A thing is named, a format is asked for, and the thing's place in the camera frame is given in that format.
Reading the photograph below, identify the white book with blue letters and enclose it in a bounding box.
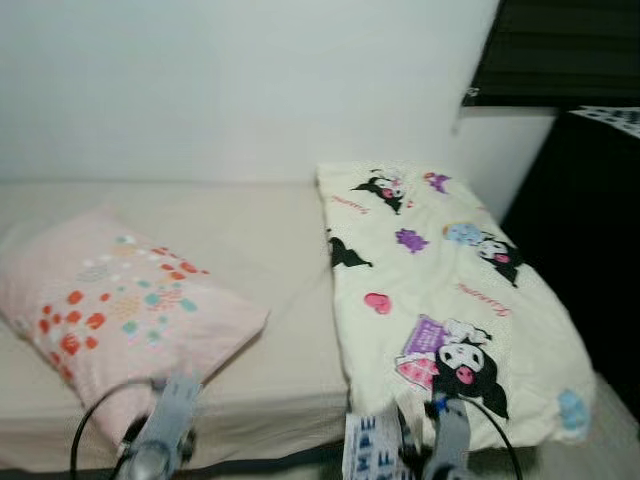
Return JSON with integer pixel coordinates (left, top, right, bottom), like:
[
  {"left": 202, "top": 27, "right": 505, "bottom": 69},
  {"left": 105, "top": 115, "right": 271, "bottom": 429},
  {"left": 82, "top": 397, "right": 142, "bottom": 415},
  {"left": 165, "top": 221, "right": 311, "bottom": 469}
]
[{"left": 342, "top": 409, "right": 417, "bottom": 480}]

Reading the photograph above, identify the cream cartoon print quilt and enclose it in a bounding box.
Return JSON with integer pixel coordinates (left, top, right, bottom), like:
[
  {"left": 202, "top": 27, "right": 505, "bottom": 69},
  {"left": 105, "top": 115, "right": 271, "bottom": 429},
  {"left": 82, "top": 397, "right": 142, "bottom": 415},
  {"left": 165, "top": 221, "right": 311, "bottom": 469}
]
[{"left": 316, "top": 161, "right": 598, "bottom": 452}]

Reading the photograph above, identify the mattress with cream sheet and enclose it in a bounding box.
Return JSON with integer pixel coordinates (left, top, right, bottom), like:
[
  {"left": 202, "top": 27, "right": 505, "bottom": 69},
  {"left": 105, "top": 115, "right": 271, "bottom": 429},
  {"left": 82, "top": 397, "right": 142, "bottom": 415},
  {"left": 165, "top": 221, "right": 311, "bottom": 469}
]
[{"left": 0, "top": 178, "right": 603, "bottom": 473}]

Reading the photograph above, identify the pink pillow with dots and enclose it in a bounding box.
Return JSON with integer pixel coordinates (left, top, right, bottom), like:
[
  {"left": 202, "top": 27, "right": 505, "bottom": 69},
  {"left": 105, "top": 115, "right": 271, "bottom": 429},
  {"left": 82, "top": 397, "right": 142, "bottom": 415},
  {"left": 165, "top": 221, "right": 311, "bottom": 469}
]
[{"left": 0, "top": 205, "right": 271, "bottom": 447}]

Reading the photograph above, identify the white patterned cloth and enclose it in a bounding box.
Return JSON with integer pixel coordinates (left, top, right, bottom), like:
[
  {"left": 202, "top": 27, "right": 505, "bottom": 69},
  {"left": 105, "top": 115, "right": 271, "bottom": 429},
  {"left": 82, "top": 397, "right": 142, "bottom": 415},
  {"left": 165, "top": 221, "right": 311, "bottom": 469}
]
[{"left": 567, "top": 104, "right": 640, "bottom": 140}]

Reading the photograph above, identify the dark window blind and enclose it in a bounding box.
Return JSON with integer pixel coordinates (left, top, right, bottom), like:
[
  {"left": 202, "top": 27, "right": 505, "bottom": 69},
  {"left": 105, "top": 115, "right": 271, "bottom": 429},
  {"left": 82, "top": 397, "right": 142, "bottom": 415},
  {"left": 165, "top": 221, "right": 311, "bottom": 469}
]
[{"left": 462, "top": 0, "right": 640, "bottom": 109}]

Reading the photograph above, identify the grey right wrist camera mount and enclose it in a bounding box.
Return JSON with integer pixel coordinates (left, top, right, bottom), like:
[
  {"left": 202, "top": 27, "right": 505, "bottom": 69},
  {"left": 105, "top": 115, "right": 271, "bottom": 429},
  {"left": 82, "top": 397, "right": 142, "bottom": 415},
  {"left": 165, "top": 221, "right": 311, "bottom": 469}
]
[{"left": 424, "top": 399, "right": 472, "bottom": 471}]

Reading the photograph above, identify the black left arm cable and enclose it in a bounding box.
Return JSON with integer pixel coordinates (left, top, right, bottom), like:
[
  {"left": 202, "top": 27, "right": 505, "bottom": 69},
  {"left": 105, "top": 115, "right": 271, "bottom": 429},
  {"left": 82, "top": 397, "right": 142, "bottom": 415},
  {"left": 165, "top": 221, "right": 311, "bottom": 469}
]
[{"left": 70, "top": 377, "right": 163, "bottom": 480}]

